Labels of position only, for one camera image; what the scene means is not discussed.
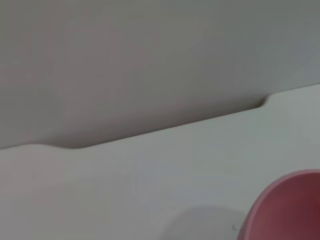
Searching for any pink plastic bowl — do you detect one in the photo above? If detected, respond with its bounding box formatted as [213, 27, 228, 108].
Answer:
[236, 169, 320, 240]

